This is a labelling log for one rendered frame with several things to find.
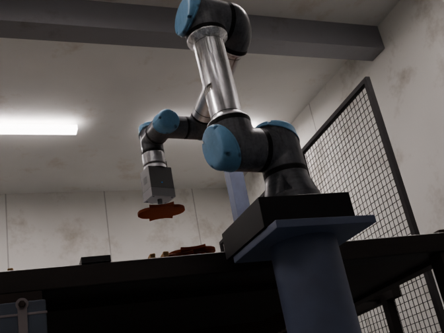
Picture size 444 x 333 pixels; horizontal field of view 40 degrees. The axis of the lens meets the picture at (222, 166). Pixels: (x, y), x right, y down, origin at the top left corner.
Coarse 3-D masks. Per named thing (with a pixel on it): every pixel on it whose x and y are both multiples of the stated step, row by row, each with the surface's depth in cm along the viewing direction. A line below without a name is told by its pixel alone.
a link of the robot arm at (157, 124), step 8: (160, 112) 192; (168, 112) 193; (160, 120) 191; (168, 120) 192; (176, 120) 193; (184, 120) 197; (152, 128) 195; (160, 128) 192; (168, 128) 191; (176, 128) 194; (184, 128) 196; (152, 136) 197; (160, 136) 195; (168, 136) 196; (176, 136) 197; (184, 136) 198
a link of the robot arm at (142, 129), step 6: (144, 126) 202; (144, 132) 200; (144, 138) 200; (144, 144) 200; (150, 144) 200; (156, 144) 199; (162, 144) 202; (144, 150) 200; (150, 150) 199; (162, 150) 201
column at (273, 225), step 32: (288, 224) 138; (320, 224) 141; (352, 224) 145; (256, 256) 157; (288, 256) 145; (320, 256) 144; (288, 288) 144; (320, 288) 140; (288, 320) 143; (320, 320) 138; (352, 320) 140
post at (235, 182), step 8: (232, 176) 411; (240, 176) 413; (232, 184) 408; (240, 184) 410; (232, 192) 408; (240, 192) 408; (232, 200) 409; (240, 200) 405; (248, 200) 407; (232, 208) 409; (240, 208) 402
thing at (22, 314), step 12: (0, 300) 148; (12, 300) 149; (24, 300) 148; (36, 300) 149; (0, 312) 146; (12, 312) 146; (24, 312) 147; (36, 312) 148; (0, 324) 144; (12, 324) 145; (24, 324) 145; (36, 324) 147
